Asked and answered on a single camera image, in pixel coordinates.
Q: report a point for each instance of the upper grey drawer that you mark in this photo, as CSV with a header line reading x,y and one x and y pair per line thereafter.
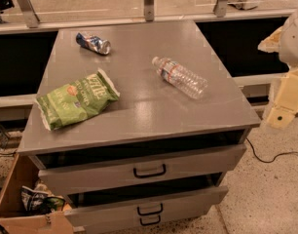
x,y
120,173

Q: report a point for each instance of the grey drawer cabinet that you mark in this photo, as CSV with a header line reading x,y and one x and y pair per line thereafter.
x,y
151,117

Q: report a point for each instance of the cardboard box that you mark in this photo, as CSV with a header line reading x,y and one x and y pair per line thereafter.
x,y
14,219

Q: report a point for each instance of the green chip bag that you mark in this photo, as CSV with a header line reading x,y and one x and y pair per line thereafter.
x,y
77,101

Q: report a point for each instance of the clear plastic water bottle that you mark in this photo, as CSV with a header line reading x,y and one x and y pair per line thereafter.
x,y
185,80

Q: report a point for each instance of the grey drawer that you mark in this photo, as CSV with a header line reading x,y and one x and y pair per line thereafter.
x,y
120,173
147,211

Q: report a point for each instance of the metal railing frame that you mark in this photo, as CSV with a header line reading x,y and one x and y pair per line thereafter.
x,y
48,15

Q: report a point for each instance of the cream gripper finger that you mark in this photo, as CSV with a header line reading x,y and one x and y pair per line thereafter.
x,y
283,105
271,43

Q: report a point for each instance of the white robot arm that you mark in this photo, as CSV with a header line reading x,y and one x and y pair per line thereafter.
x,y
288,46

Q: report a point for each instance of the lower grey drawer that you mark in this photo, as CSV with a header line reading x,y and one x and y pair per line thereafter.
x,y
147,211

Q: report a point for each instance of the crumpled dark bag in box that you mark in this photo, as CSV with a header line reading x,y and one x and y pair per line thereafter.
x,y
38,202

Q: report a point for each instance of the crushed blue soda can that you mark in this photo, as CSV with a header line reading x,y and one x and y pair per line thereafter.
x,y
93,43

